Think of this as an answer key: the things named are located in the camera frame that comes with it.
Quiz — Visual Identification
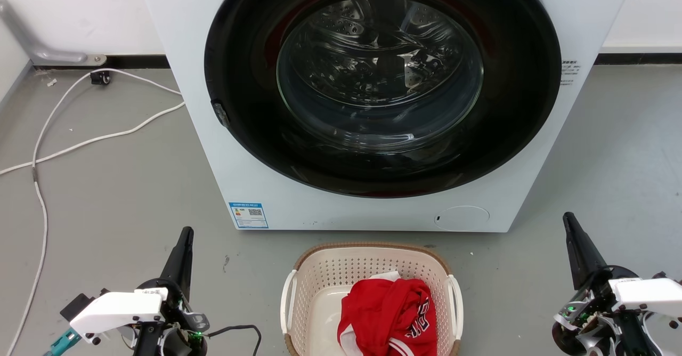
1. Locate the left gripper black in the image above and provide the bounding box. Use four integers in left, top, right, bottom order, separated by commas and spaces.
131, 226, 210, 356

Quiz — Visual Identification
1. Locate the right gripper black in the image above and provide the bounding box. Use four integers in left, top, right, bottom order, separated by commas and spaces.
551, 212, 661, 356

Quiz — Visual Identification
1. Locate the beige perforated laundry basket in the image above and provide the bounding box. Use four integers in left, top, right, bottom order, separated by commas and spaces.
280, 241, 465, 356

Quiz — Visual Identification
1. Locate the blue energy label sticker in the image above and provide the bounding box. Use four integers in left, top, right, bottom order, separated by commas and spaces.
229, 202, 269, 230

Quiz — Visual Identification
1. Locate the white front-load washing machine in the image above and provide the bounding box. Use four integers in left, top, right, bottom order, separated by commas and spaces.
136, 0, 638, 233

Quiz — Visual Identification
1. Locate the round white filter cover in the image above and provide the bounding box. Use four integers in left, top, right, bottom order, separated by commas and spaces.
434, 205, 490, 232

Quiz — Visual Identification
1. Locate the round black glass washer door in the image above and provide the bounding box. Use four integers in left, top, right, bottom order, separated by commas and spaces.
204, 0, 562, 199

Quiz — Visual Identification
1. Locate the small text warning sticker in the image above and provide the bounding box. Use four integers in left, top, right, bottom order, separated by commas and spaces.
559, 60, 580, 86

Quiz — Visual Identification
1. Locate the red jersey garment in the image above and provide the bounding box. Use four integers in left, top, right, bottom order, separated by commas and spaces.
337, 277, 438, 356

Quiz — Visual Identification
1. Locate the thin black left gripper cable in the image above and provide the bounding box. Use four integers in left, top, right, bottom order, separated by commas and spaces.
207, 325, 262, 356

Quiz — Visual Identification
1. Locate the teal cable connector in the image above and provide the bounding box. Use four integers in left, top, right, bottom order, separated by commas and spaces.
45, 328, 82, 356

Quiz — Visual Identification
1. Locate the long white floor cable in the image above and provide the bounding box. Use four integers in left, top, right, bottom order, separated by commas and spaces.
4, 68, 183, 356

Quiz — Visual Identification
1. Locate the white power cable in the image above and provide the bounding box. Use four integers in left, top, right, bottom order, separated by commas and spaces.
0, 101, 186, 176

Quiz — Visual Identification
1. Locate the grey wall pipe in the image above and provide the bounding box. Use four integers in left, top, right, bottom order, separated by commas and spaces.
0, 0, 108, 67

